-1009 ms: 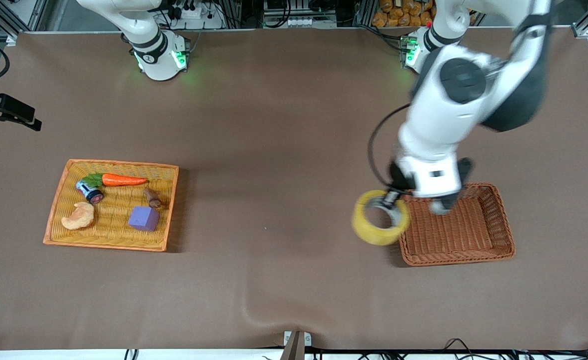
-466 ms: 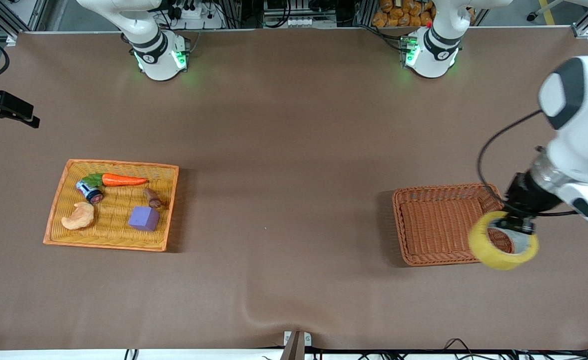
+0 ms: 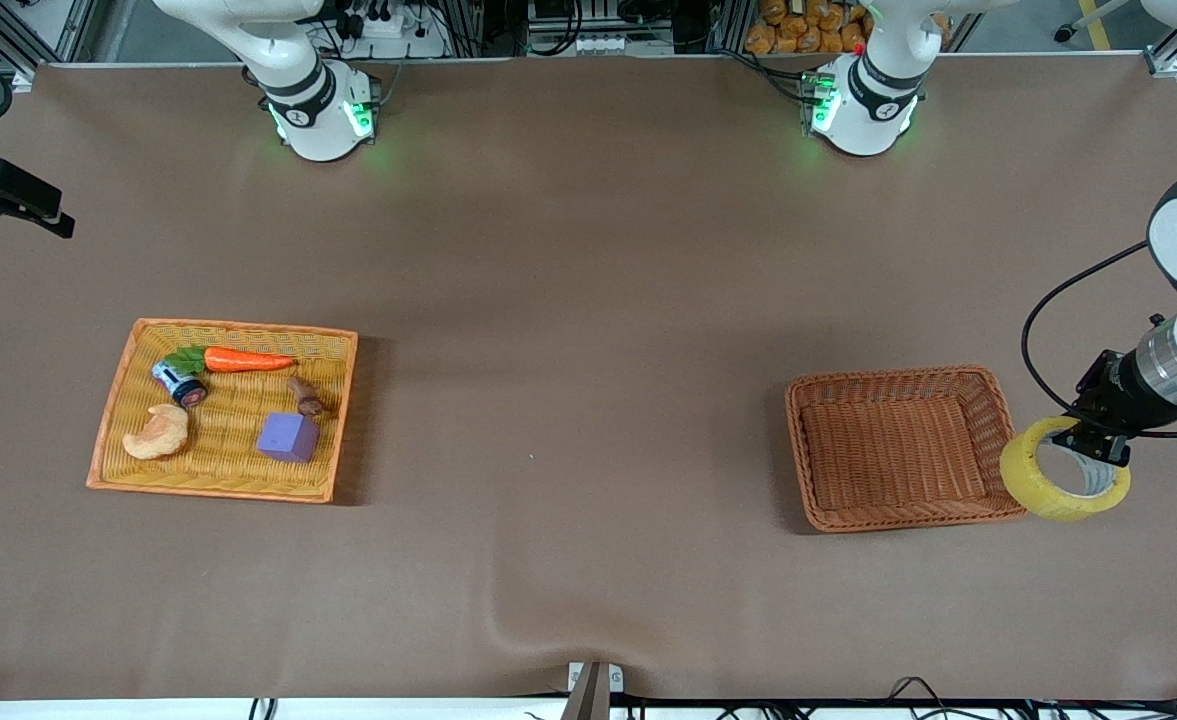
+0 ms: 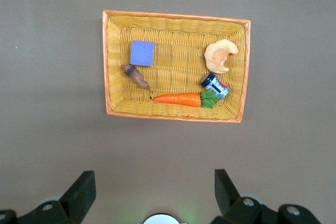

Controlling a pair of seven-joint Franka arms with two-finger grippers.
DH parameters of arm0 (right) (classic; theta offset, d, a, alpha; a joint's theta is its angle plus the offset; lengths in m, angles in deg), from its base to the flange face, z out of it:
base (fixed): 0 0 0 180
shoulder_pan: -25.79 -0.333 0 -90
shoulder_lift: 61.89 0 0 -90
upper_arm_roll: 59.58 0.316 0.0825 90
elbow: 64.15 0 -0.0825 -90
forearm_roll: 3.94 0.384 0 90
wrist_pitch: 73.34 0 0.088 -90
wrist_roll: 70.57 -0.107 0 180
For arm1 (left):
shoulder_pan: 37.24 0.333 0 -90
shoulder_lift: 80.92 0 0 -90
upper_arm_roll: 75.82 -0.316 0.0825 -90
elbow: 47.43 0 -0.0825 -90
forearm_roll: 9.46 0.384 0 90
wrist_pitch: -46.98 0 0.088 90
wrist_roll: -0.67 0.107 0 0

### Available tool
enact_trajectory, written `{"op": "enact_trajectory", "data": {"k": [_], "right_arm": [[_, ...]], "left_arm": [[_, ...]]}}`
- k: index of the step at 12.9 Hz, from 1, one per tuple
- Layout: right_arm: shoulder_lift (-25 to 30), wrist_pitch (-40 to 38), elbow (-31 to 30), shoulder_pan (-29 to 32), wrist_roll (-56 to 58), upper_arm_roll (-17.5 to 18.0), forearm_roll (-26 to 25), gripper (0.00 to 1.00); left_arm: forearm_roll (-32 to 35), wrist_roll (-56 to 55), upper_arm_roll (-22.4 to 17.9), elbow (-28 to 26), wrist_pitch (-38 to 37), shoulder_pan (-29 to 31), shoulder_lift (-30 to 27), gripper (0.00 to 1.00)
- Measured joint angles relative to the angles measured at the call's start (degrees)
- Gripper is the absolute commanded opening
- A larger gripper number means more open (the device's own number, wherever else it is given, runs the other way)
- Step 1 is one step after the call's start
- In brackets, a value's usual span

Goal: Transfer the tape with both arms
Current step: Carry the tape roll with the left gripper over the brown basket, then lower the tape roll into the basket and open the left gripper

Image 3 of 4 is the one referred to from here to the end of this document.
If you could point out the orange snack bags pile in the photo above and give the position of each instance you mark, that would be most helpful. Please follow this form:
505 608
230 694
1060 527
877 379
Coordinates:
803 28

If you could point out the white empty power strip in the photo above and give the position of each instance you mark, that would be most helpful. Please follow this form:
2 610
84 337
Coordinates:
610 44

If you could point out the brown wicker basket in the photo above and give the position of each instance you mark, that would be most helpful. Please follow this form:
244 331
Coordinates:
898 455

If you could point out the brown toy mushroom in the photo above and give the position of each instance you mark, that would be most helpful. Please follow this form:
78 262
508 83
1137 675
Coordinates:
304 396

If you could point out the yellow wicker tray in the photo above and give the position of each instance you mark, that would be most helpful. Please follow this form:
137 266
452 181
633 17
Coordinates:
218 470

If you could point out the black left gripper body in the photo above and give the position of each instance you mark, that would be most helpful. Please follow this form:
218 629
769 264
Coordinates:
1116 398

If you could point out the toy croissant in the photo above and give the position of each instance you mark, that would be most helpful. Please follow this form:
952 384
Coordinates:
160 435

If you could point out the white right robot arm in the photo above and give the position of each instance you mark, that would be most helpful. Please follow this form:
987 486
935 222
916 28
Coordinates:
313 95

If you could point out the small blue battery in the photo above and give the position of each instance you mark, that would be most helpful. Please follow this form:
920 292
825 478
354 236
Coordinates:
176 381

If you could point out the yellow tape roll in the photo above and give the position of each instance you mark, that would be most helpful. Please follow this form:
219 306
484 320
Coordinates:
1033 490

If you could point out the purple foam cube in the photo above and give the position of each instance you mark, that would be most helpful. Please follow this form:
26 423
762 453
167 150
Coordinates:
288 437

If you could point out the white power strip with plugs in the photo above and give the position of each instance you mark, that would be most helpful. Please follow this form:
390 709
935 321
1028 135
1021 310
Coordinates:
398 30

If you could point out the orange toy carrot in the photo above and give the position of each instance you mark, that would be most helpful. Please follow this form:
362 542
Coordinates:
248 361

